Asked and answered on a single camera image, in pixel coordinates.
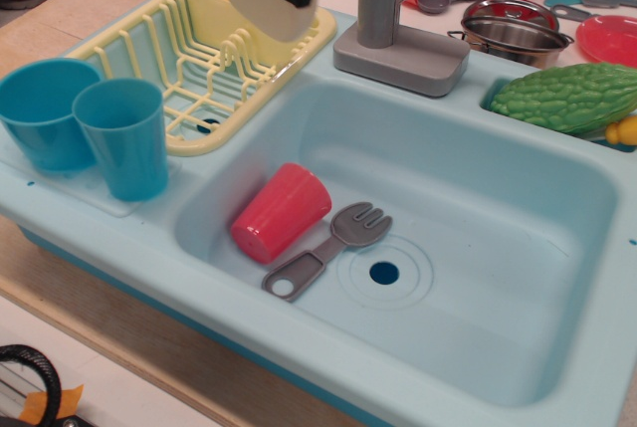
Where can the grey plastic fork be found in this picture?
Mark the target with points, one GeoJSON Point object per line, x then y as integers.
{"type": "Point", "coordinates": [358, 225]}

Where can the light blue toy sink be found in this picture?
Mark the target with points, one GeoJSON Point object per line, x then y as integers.
{"type": "Point", "coordinates": [504, 293]}

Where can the orange tape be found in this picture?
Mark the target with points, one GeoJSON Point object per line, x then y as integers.
{"type": "Point", "coordinates": [36, 403]}

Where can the steel pot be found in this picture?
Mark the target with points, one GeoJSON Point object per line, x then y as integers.
{"type": "Point", "coordinates": [516, 30]}

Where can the cream detergent bottle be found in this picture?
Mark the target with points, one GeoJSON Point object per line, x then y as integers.
{"type": "Point", "coordinates": [278, 19]}

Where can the green bitter gourd toy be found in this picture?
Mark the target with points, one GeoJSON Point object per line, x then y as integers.
{"type": "Point", "coordinates": [573, 100]}

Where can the blue cup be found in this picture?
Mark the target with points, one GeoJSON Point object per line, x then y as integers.
{"type": "Point", "coordinates": [123, 122]}
{"type": "Point", "coordinates": [37, 111]}

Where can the yellow toy piece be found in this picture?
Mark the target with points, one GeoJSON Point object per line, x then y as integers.
{"type": "Point", "coordinates": [623, 131]}

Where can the yellow drying rack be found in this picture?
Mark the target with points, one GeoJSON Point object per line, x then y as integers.
{"type": "Point", "coordinates": [216, 70]}

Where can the red plastic cup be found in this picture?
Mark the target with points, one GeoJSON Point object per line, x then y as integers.
{"type": "Point", "coordinates": [289, 204]}

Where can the grey toy faucet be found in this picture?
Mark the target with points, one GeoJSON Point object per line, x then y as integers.
{"type": "Point", "coordinates": [379, 48]}

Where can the blue cup right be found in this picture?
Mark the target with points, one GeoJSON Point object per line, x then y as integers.
{"type": "Point", "coordinates": [123, 122]}

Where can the red plate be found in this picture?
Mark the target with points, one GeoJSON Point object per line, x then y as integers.
{"type": "Point", "coordinates": [609, 38]}

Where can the grey fork on table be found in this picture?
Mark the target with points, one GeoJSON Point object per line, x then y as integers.
{"type": "Point", "coordinates": [570, 13]}

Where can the blue cup left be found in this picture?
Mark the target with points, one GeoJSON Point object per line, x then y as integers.
{"type": "Point", "coordinates": [37, 111]}

